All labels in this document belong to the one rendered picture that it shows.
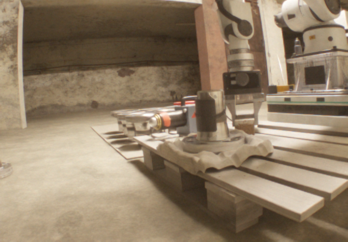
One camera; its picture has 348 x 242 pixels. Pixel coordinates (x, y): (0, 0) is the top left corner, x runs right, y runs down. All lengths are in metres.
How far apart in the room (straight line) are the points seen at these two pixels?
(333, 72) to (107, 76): 9.07
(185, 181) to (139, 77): 9.49
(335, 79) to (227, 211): 1.35
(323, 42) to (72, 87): 9.10
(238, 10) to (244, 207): 1.09
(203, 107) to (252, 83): 0.51
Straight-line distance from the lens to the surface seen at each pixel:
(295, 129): 1.30
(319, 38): 1.93
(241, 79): 1.29
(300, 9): 1.95
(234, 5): 1.42
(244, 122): 1.23
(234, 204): 0.64
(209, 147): 0.88
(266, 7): 7.00
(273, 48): 6.74
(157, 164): 1.20
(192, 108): 1.41
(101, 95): 9.92
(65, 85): 9.87
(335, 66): 1.80
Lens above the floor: 0.39
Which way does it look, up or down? 3 degrees down
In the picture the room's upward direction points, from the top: 5 degrees counter-clockwise
